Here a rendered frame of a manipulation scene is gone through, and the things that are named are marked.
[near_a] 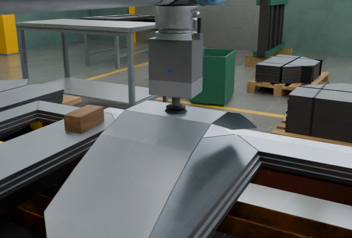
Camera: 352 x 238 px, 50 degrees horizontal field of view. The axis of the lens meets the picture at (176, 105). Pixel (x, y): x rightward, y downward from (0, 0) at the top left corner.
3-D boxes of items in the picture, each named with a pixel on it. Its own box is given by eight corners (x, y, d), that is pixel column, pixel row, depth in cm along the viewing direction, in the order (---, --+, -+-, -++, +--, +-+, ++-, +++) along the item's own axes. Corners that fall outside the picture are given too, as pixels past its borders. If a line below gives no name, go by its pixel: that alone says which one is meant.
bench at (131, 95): (25, 107, 436) (15, 22, 409) (68, 93, 495) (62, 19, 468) (133, 128, 367) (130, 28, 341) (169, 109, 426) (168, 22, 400)
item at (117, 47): (79, 65, 690) (76, 17, 666) (132, 53, 830) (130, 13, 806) (117, 69, 651) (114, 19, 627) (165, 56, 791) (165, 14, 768)
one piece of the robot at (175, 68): (211, 16, 72) (209, 99, 76) (167, 15, 75) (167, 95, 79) (194, 19, 63) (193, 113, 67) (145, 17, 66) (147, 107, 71)
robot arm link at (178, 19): (165, 4, 72) (206, 5, 69) (165, 29, 73) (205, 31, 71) (147, 6, 65) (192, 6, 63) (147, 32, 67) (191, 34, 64)
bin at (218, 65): (199, 91, 506) (199, 47, 490) (233, 94, 491) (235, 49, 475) (185, 103, 450) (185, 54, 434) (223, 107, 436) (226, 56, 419)
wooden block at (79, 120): (88, 119, 122) (87, 104, 120) (104, 121, 119) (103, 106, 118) (64, 131, 111) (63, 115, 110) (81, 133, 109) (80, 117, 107)
